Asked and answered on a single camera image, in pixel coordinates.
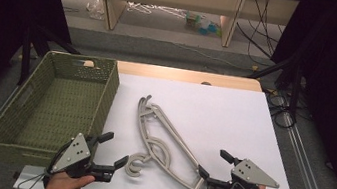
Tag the clear plastic bag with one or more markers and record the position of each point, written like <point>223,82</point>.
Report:
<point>95,7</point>

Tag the pile of colourful toys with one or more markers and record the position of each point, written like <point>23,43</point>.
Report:
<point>202,25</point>

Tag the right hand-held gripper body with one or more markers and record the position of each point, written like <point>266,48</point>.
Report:
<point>250,176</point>

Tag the grey plastic clothes hanger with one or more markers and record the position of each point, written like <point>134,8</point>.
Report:
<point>169,134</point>
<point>144,135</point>

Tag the white table mat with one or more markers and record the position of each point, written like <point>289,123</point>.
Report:
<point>213,121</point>

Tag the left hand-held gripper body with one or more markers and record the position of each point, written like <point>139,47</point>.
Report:
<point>75,154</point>

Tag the person's left hand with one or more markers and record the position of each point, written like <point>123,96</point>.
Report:
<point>63,185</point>

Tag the black metal stand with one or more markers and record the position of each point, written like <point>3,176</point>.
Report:
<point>26,53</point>
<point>293,82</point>

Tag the green woven basket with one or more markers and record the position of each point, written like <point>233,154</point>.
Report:
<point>64,102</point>

